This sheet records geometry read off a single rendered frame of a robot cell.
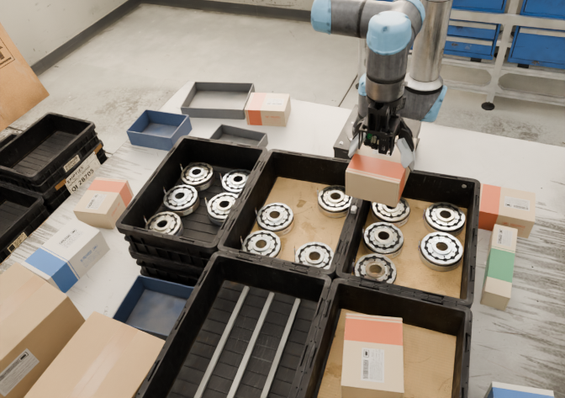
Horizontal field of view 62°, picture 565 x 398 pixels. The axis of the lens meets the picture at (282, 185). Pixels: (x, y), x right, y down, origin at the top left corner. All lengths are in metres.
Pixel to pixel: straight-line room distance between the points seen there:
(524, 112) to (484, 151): 1.52
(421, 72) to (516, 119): 1.84
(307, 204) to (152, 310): 0.53
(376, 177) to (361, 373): 0.40
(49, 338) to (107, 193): 0.53
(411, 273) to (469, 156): 0.67
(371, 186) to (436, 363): 0.40
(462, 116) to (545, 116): 0.49
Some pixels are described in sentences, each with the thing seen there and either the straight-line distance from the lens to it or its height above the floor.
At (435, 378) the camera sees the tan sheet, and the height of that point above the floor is 0.83.
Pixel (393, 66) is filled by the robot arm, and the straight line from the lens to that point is 0.91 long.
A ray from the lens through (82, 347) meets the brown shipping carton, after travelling 1.23.
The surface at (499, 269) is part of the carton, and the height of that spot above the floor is 0.76.
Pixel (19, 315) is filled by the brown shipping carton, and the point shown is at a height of 0.86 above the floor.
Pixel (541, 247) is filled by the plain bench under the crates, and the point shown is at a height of 0.70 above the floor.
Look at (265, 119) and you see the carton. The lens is 1.89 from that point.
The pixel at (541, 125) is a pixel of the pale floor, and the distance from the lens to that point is 3.24.
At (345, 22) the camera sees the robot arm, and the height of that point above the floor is 1.40.
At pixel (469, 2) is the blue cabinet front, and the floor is 0.65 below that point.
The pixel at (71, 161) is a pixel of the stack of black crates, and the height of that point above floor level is 0.51.
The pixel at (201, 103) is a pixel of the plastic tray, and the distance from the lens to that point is 2.10.
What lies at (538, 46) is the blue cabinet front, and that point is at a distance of 3.09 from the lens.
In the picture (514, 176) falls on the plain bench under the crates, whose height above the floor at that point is 0.70.
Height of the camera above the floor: 1.83
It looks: 44 degrees down
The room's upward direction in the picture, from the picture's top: 7 degrees counter-clockwise
